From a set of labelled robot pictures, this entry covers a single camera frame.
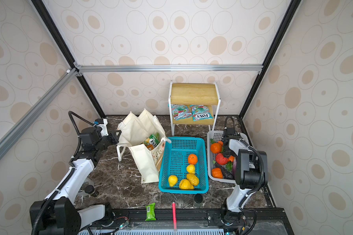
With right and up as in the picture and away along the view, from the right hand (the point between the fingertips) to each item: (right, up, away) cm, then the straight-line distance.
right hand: (238, 152), depth 94 cm
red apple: (-13, -4, -5) cm, 14 cm away
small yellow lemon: (-31, -8, -8) cm, 33 cm away
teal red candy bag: (-37, +27, +4) cm, 46 cm away
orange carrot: (-6, -3, -3) cm, 7 cm away
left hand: (-69, +15, -14) cm, 72 cm away
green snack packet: (-53, -27, -19) cm, 62 cm away
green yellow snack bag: (-54, +9, -4) cm, 54 cm away
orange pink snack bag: (-51, +7, -26) cm, 58 cm away
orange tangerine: (-30, -4, -4) cm, 30 cm away
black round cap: (-29, -19, -23) cm, 41 cm away
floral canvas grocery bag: (-63, +11, +6) cm, 64 cm away
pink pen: (-41, -29, -19) cm, 54 cm away
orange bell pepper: (-17, -10, -10) cm, 22 cm away
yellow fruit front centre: (-35, -15, -14) cm, 41 cm away
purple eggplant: (-4, -10, -5) cm, 12 cm away
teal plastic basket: (-35, -9, -2) cm, 36 cm away
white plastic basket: (-12, +11, +6) cm, 17 cm away
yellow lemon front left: (-42, -14, -12) cm, 46 cm away
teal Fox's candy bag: (-24, +26, +4) cm, 36 cm away
